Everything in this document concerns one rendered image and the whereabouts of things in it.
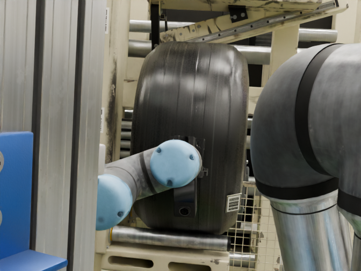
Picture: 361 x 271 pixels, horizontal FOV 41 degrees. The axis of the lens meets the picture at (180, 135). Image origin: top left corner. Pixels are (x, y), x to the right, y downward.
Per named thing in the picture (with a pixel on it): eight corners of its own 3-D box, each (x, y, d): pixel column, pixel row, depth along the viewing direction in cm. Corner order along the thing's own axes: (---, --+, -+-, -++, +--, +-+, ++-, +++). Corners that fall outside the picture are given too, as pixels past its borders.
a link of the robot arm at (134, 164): (71, 178, 76) (137, 155, 75) (89, 167, 87) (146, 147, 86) (88, 225, 76) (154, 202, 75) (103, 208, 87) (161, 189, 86)
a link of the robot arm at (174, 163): (138, 149, 77) (188, 132, 76) (149, 150, 88) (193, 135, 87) (153, 196, 76) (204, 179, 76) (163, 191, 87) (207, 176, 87)
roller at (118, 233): (107, 227, 137) (112, 222, 141) (107, 242, 138) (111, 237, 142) (231, 239, 133) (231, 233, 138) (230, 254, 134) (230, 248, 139)
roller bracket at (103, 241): (94, 255, 134) (96, 220, 133) (125, 219, 174) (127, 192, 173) (106, 256, 134) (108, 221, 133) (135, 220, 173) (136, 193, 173)
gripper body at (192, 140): (206, 139, 103) (204, 137, 91) (203, 179, 103) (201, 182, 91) (171, 136, 104) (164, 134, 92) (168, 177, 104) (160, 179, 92)
